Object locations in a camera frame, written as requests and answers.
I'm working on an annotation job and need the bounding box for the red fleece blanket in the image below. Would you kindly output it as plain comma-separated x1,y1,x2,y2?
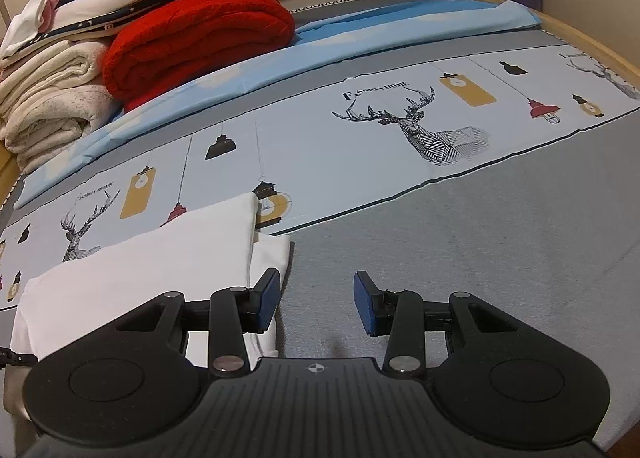
102,0,295,112

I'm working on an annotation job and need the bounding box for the grey patterned bed sheet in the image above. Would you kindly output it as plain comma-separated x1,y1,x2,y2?
0,0,640,452

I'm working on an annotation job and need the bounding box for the white folded blanket dark trim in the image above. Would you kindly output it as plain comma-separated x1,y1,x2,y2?
1,0,142,68

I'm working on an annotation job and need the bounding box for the cream folded quilt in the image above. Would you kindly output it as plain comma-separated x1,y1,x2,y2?
1,40,119,174

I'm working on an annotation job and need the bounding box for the white long-sleeve shirt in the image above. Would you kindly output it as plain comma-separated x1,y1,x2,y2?
10,193,291,358

